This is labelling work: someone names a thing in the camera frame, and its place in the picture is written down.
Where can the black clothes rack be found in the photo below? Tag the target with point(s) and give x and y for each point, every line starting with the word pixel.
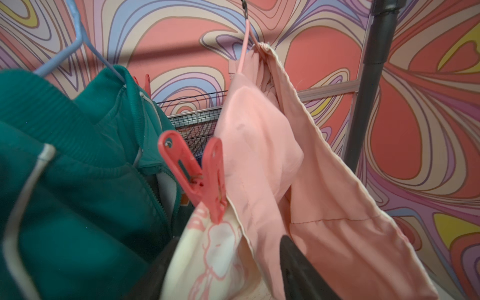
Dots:
pixel 383 19

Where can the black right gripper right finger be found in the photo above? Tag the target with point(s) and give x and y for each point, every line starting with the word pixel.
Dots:
pixel 300 279

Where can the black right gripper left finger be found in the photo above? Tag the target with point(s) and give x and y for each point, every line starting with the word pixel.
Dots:
pixel 150 285

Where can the light blue hanger green jacket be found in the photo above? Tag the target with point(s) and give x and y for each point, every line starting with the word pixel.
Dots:
pixel 81 39

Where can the red clothespin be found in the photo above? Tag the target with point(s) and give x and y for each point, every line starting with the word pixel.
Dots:
pixel 147 86
pixel 202 182

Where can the pink patterned kids jacket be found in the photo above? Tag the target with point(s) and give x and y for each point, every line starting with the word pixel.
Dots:
pixel 282 179

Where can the pink plastic hanger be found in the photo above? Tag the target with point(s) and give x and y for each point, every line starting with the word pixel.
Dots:
pixel 249 35

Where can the red clothespin on green jacket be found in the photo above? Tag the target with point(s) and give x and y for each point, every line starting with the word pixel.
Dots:
pixel 147 86

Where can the black wire basket back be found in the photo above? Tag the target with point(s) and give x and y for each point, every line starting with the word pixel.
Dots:
pixel 195 118

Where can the green kids jacket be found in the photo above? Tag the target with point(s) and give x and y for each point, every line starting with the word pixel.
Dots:
pixel 87 201

